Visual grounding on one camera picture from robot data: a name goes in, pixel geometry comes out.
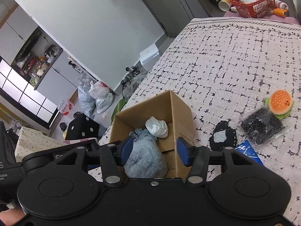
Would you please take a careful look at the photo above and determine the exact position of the black white patterned blanket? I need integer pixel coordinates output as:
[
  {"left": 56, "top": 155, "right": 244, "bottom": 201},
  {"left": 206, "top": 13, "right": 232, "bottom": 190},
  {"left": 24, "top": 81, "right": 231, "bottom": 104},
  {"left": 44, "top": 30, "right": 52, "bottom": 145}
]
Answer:
[{"left": 88, "top": 16, "right": 301, "bottom": 226}]

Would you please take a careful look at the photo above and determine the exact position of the white red plastic bag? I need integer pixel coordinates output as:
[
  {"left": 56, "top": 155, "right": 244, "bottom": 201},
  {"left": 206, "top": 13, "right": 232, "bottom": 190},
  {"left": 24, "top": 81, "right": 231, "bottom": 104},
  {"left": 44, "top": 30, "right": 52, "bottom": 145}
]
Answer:
[{"left": 89, "top": 81, "right": 110, "bottom": 99}]

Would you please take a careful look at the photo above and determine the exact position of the burger shaped squishy toy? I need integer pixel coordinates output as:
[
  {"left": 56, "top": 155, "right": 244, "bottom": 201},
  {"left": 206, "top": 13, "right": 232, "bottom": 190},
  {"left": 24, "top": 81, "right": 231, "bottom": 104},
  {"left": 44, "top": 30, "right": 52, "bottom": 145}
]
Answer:
[{"left": 264, "top": 89, "right": 293, "bottom": 119}]

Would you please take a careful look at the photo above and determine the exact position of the grey plastic garbage bag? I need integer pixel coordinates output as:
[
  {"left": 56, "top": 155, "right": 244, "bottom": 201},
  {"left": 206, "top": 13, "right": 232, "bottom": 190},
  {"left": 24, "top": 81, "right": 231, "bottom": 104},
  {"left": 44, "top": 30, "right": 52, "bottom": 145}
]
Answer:
[{"left": 78, "top": 86, "right": 95, "bottom": 117}]

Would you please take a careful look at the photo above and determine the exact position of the brown cardboard box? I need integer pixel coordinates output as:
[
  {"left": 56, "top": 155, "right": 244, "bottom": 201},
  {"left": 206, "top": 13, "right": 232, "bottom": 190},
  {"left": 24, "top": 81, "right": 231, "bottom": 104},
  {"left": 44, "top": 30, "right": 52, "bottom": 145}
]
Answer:
[{"left": 108, "top": 89, "right": 196, "bottom": 179}]

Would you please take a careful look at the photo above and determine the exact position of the black beads plastic bag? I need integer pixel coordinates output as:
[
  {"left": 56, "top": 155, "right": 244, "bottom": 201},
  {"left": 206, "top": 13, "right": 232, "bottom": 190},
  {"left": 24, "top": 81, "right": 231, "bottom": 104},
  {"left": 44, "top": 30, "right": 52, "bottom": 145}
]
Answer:
[{"left": 240, "top": 107, "right": 285, "bottom": 145}]

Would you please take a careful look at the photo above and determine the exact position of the green leaf cartoon mat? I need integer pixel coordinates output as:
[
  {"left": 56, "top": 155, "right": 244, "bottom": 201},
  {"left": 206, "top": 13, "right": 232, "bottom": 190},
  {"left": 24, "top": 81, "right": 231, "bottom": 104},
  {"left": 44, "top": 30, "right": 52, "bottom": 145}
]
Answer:
[{"left": 111, "top": 98, "right": 127, "bottom": 122}]

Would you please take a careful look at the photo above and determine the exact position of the blue grey knitted cloth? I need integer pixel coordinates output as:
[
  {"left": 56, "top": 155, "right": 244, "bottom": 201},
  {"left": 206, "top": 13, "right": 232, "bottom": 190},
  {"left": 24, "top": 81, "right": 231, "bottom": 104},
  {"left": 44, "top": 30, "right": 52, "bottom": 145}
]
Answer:
[{"left": 129, "top": 129, "right": 158, "bottom": 144}]

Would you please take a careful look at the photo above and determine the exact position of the water bottle pack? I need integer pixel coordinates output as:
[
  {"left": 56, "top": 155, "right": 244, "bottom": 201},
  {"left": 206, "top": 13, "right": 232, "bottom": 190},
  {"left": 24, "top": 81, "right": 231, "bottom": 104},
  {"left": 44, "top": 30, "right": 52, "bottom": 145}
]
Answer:
[{"left": 58, "top": 100, "right": 74, "bottom": 115}]

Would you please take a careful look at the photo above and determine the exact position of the red plastic basket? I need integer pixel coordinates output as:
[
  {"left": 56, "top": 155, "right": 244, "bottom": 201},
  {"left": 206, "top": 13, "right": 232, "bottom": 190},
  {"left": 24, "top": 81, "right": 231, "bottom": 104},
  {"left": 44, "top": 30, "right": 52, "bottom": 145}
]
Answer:
[{"left": 230, "top": 0, "right": 275, "bottom": 18}]

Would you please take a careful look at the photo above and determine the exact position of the black dotted cushion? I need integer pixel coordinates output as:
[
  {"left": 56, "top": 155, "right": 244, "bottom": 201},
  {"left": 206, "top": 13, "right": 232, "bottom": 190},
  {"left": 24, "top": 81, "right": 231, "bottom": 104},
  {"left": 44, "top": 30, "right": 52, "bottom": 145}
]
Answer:
[{"left": 65, "top": 114, "right": 100, "bottom": 140}]

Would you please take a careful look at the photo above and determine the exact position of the blue tissue pack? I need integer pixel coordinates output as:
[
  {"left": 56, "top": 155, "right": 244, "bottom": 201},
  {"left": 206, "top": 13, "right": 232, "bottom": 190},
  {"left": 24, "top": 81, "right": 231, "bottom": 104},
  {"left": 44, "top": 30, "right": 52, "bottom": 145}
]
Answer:
[{"left": 235, "top": 140, "right": 263, "bottom": 165}]

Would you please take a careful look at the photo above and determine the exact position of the paper cup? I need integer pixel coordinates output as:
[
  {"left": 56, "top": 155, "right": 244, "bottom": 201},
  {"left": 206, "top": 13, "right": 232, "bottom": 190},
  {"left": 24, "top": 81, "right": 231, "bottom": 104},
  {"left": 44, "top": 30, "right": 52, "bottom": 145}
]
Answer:
[{"left": 218, "top": 0, "right": 232, "bottom": 12}]

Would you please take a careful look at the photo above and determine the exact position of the white box on floor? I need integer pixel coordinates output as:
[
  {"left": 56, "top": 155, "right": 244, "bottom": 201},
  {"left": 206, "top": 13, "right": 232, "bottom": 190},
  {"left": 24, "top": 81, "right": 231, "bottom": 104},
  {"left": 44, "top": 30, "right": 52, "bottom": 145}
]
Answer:
[{"left": 139, "top": 43, "right": 161, "bottom": 71}]

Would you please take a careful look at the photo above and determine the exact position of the cream dotted cloth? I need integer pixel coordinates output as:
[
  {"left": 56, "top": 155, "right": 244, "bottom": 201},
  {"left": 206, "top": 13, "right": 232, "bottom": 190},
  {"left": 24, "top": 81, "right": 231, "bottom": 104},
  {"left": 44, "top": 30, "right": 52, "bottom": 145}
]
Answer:
[{"left": 14, "top": 127, "right": 66, "bottom": 162}]

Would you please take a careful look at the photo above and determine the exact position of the fluffy blue plush hat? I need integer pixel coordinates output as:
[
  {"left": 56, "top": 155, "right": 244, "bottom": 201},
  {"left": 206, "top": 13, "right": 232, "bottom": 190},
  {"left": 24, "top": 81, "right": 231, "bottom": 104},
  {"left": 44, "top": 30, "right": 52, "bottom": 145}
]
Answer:
[{"left": 124, "top": 136, "right": 168, "bottom": 179}]

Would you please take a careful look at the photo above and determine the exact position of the person's left hand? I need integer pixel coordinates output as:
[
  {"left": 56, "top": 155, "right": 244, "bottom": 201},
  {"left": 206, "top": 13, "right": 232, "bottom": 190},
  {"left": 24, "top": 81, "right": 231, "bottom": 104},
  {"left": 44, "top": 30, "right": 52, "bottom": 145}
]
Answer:
[{"left": 0, "top": 208, "right": 25, "bottom": 226}]

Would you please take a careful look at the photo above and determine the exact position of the black lace fabric piece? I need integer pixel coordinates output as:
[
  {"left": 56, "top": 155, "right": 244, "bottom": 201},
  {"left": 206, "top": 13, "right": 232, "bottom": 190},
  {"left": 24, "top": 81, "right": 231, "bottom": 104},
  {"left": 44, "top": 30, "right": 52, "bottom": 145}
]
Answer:
[{"left": 209, "top": 120, "right": 237, "bottom": 152}]

